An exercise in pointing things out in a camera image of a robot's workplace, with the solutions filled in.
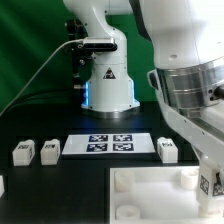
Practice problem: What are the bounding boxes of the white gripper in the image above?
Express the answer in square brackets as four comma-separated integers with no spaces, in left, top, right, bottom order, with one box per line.
[147,69,224,174]

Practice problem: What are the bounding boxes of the white square tabletop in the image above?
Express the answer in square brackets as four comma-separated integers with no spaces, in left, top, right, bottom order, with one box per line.
[109,166,224,224]

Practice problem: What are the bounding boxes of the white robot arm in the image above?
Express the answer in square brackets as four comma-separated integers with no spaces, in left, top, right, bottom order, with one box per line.
[63,0,224,169]

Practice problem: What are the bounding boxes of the white sheet with markers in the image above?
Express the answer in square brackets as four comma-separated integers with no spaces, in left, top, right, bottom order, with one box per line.
[62,133,155,155]

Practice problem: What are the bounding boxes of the white obstacle block left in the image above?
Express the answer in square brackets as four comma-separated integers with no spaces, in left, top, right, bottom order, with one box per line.
[0,175,4,198]

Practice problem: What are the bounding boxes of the black camera stand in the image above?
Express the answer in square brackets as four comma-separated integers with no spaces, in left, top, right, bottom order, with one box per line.
[65,19,92,104]

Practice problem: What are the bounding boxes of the grey cable left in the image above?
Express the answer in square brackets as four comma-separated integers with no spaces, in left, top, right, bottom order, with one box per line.
[0,39,84,117]

